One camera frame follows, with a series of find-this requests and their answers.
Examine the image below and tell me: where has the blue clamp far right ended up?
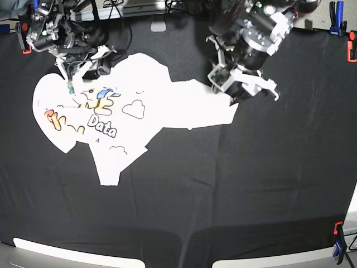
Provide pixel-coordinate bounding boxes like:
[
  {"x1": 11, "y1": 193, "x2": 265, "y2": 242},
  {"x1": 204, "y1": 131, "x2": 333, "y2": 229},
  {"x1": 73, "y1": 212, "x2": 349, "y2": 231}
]
[{"x1": 329, "y1": 1, "x2": 347, "y2": 36}]

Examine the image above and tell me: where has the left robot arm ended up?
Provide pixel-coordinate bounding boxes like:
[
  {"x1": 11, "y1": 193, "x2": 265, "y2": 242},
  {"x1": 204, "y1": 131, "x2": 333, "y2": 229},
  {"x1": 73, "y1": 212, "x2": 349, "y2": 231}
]
[{"x1": 207, "y1": 1, "x2": 320, "y2": 105}]

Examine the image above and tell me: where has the red black clamp far left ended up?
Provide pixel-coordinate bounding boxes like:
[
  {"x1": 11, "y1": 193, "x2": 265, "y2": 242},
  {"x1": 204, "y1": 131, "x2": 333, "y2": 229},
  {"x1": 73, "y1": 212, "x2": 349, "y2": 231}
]
[{"x1": 15, "y1": 22, "x2": 32, "y2": 54}]

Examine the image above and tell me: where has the red blue clamp near right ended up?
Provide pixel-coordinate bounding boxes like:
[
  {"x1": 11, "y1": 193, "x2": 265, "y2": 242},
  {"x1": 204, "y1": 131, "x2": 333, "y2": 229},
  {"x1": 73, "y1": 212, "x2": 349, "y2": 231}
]
[{"x1": 332, "y1": 221, "x2": 345, "y2": 265}]

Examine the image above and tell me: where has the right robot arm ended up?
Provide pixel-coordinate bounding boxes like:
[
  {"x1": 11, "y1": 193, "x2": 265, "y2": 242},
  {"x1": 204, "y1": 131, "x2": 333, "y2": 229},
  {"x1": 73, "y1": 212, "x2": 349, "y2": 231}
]
[{"x1": 26, "y1": 1, "x2": 115, "y2": 81}]

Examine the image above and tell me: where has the red black clamp far right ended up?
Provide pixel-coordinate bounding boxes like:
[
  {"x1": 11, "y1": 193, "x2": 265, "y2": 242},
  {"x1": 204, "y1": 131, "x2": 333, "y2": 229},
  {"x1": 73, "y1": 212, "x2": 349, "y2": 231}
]
[{"x1": 347, "y1": 31, "x2": 356, "y2": 63}]

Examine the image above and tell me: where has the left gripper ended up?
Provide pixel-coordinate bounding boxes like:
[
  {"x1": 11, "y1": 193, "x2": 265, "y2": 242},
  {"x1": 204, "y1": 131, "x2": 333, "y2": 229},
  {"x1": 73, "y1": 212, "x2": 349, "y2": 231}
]
[{"x1": 208, "y1": 64, "x2": 279, "y2": 106}]

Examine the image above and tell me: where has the white printed t-shirt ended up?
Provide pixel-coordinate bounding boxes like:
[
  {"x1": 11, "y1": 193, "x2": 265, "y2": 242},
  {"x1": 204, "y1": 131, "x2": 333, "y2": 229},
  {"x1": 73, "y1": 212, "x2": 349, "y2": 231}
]
[{"x1": 32, "y1": 53, "x2": 238, "y2": 186}]

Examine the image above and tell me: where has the red black clamp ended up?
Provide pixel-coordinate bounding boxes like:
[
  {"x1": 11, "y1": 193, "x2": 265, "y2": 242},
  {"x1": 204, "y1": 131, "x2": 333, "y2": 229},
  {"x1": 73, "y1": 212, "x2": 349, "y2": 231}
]
[
  {"x1": 15, "y1": 22, "x2": 32, "y2": 54},
  {"x1": 347, "y1": 31, "x2": 356, "y2": 63}
]

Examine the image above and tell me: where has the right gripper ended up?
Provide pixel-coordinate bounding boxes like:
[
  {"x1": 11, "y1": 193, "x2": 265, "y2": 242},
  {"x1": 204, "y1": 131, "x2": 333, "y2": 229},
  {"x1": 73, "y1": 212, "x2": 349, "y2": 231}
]
[{"x1": 55, "y1": 45, "x2": 117, "y2": 81}]

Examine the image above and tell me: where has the black table cloth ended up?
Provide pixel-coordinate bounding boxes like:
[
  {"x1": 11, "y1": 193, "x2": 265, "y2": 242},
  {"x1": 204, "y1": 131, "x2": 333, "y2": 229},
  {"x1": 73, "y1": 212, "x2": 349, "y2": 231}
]
[{"x1": 0, "y1": 16, "x2": 357, "y2": 268}]

